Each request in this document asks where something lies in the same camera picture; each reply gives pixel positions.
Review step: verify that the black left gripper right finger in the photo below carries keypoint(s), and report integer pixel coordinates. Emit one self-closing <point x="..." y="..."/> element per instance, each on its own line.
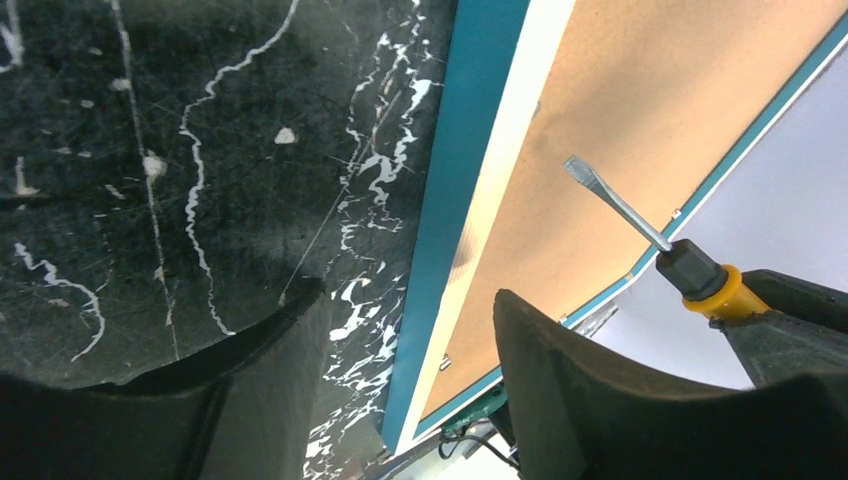
<point x="582" y="411"/>

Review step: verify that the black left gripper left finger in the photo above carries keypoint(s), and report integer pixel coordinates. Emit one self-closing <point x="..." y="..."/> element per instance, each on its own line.
<point x="239" y="409"/>

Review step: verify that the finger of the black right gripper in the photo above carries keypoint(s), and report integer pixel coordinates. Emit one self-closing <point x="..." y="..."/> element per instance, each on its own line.
<point x="804" y="329"/>

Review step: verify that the yellow handled screwdriver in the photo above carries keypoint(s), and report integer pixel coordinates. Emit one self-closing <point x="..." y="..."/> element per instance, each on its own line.
<point x="707" y="287"/>

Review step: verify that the blue picture frame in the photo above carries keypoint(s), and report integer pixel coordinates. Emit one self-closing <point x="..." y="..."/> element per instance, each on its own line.
<point x="662" y="98"/>

